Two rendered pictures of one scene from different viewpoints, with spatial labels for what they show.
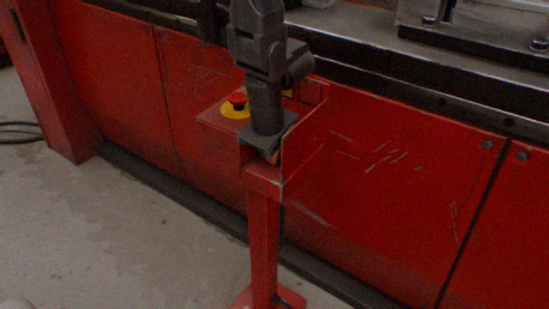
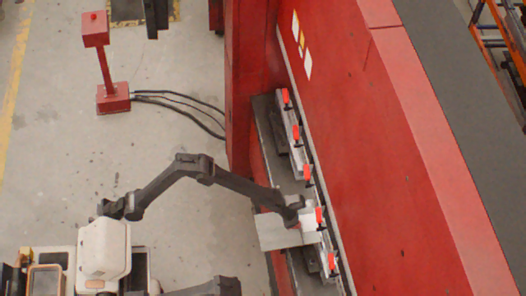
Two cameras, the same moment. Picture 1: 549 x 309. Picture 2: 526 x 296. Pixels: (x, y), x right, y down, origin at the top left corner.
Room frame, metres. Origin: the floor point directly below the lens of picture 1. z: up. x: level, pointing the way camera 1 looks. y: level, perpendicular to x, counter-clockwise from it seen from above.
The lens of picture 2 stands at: (0.02, -0.50, 3.38)
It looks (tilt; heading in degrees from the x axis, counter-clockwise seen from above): 56 degrees down; 38
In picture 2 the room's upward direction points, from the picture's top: 5 degrees clockwise
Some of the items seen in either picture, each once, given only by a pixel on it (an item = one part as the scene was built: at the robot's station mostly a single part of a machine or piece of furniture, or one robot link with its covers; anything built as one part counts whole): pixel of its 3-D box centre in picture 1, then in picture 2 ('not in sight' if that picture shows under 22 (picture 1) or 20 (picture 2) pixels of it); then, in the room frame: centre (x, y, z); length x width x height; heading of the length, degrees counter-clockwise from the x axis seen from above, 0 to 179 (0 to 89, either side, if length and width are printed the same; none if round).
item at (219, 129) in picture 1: (262, 126); not in sight; (0.67, 0.02, 0.75); 0.20 x 0.16 x 0.18; 56
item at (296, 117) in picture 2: not in sight; (302, 111); (1.41, 0.41, 1.26); 0.15 x 0.09 x 0.17; 54
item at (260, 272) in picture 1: (263, 246); not in sight; (0.67, 0.02, 0.39); 0.05 x 0.05 x 0.54; 56
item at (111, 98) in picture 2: not in sight; (103, 63); (1.35, 1.97, 0.41); 0.25 x 0.20 x 0.83; 144
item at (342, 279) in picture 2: not in sight; (351, 278); (0.93, -0.24, 1.26); 0.15 x 0.09 x 0.17; 54
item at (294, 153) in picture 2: not in sight; (291, 132); (1.48, 0.50, 0.92); 0.50 x 0.06 x 0.10; 54
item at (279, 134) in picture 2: not in sight; (277, 130); (1.46, 0.58, 0.89); 0.30 x 0.05 x 0.03; 54
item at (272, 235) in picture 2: not in sight; (287, 228); (1.04, 0.15, 1.00); 0.26 x 0.18 x 0.01; 144
